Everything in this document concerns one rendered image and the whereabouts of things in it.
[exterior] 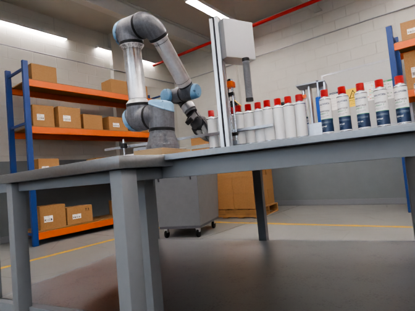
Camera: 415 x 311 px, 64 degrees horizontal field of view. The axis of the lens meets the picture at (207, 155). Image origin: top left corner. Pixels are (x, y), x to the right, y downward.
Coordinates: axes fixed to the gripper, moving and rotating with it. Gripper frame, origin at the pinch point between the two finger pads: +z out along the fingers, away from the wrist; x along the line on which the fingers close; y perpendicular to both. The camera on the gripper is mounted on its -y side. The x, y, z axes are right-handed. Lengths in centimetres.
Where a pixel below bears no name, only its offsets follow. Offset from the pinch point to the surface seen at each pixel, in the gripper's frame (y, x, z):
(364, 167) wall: 441, -40, 62
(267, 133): -2.7, -28.8, 18.3
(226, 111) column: -15.6, -21.7, 0.7
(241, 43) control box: -10, -45, -23
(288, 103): -1.9, -44.8, 12.7
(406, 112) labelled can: -2, -80, 47
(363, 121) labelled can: -2, -65, 40
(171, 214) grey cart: 178, 158, -16
